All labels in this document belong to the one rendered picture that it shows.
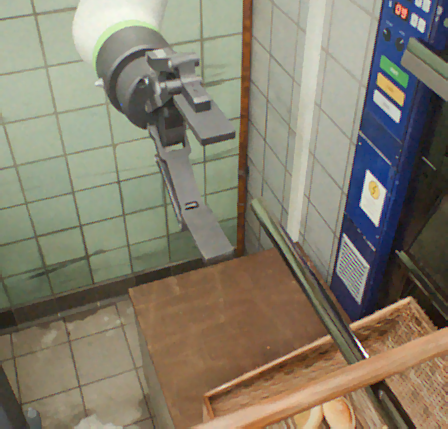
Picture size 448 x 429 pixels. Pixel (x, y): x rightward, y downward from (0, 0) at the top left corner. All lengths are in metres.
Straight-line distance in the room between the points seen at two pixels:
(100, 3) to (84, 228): 1.45
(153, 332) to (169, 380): 0.15
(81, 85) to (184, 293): 0.67
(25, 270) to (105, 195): 0.41
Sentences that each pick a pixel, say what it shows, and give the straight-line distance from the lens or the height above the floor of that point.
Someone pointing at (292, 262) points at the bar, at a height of 1.17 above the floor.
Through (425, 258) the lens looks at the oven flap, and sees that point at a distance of 1.25.
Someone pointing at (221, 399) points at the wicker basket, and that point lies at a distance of 1.31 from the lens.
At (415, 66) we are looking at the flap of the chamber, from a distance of 0.93.
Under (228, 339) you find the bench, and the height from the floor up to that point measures 0.58.
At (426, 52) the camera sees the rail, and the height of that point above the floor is 1.43.
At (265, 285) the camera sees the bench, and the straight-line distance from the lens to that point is 1.65.
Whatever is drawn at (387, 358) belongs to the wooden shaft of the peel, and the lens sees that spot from 0.77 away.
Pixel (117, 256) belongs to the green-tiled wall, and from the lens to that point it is 2.25.
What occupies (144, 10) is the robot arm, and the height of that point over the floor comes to 1.53.
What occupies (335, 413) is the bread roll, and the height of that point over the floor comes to 0.65.
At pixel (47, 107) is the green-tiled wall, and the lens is 1.82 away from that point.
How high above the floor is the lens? 1.83
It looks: 42 degrees down
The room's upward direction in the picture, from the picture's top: straight up
